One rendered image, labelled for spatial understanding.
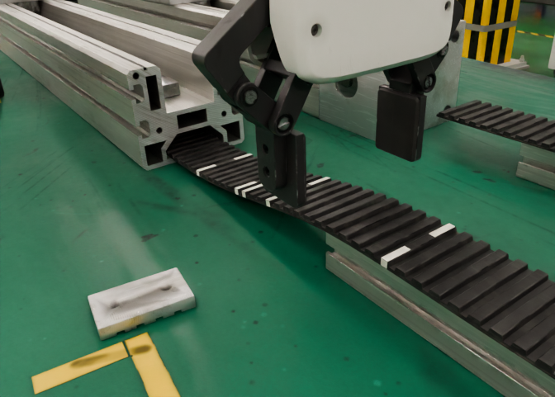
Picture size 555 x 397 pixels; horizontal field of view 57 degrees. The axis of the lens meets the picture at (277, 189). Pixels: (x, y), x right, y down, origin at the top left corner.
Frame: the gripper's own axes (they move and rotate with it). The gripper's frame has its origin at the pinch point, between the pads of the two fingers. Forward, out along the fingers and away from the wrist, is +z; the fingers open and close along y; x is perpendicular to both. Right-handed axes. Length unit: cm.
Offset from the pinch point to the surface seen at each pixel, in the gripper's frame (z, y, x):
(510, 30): 58, 312, 181
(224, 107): 2.8, 3.2, 19.4
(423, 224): 2.9, 1.4, -4.6
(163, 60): 0.1, 2.3, 29.2
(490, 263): 3.0, 1.2, -8.8
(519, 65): 82, 317, 174
